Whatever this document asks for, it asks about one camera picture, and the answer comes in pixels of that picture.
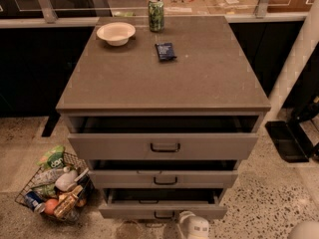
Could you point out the grey drawer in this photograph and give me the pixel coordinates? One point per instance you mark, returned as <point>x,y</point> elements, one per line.
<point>163,174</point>
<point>165,138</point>
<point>161,203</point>

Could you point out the grey top drawer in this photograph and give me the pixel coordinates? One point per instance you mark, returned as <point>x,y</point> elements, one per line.
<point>165,138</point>

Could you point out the dark blue snack packet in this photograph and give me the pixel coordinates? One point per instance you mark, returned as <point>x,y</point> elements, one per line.
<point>165,51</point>

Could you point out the white bowl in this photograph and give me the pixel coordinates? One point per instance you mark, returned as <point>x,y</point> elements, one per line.
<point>116,34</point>

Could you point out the green chip bag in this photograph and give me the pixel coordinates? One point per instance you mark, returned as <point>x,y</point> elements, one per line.
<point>53,158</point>

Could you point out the blue soda can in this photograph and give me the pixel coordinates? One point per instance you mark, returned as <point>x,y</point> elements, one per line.
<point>34,202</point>

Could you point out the brown snack box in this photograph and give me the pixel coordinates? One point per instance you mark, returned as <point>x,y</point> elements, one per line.
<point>68,203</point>

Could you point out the white plastic bottle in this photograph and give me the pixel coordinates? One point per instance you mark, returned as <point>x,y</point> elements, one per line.
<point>66,181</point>

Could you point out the grey bottom drawer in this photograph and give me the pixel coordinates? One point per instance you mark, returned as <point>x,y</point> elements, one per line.
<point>161,203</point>

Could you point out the wire basket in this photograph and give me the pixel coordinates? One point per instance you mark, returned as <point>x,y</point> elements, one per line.
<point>43,184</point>

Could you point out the orange fruit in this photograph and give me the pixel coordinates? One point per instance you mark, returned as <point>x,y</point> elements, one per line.
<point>50,205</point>

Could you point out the grey middle drawer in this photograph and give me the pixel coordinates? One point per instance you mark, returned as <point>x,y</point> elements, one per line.
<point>163,174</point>

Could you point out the grey drawer cabinet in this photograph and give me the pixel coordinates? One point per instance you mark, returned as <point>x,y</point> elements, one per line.
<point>210,76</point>

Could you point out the black floor tray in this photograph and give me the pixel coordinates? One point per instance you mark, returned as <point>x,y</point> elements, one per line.
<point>291,141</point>

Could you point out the green soda can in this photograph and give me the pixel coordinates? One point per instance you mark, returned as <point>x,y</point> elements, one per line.
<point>156,17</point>

